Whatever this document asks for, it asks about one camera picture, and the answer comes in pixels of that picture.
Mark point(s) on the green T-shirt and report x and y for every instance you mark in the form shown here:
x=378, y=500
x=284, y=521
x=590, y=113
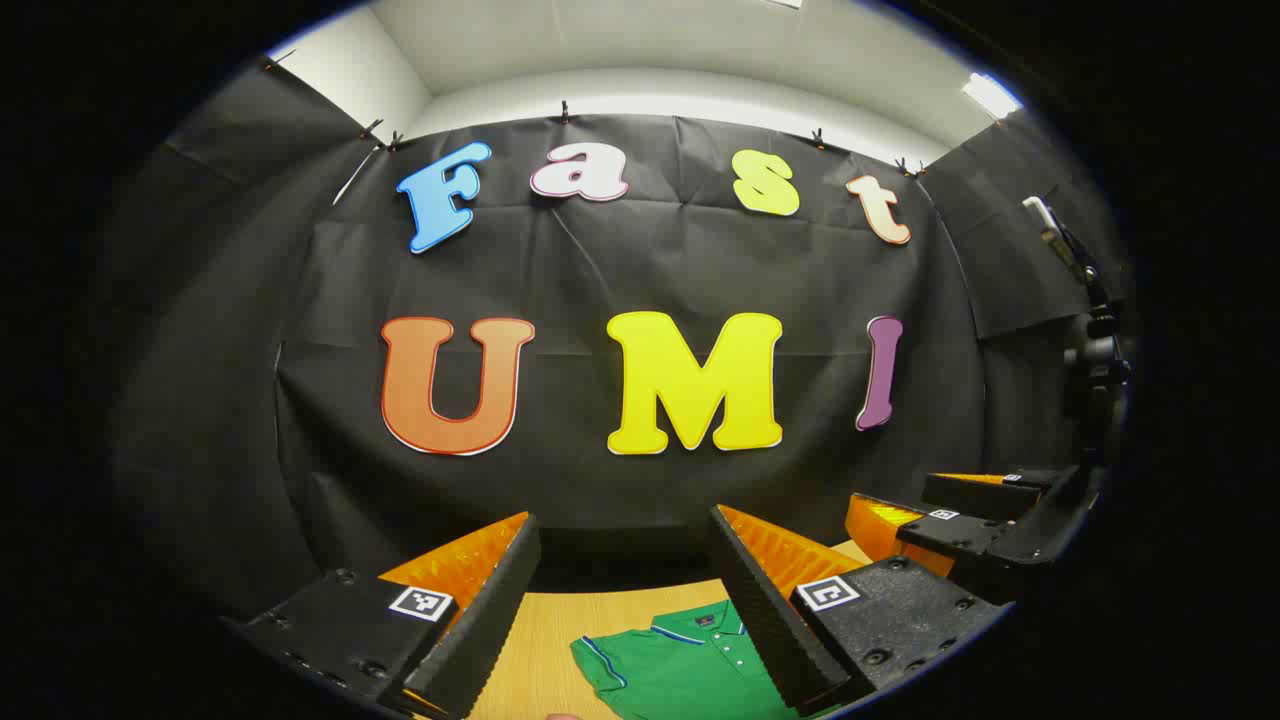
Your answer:
x=680, y=670

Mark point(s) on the ceiling light panel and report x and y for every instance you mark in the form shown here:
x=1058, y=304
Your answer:
x=992, y=96

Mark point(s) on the black phone stand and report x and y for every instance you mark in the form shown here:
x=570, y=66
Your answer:
x=1098, y=350

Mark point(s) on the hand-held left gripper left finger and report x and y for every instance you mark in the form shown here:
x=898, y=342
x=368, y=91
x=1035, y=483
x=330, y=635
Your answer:
x=490, y=620

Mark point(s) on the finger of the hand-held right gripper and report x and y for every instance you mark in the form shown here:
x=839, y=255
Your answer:
x=950, y=535
x=975, y=495

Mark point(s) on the black backdrop cloth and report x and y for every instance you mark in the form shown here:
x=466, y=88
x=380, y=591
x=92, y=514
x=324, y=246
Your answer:
x=600, y=260

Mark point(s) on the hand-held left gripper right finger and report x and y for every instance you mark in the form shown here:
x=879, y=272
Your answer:
x=765, y=610

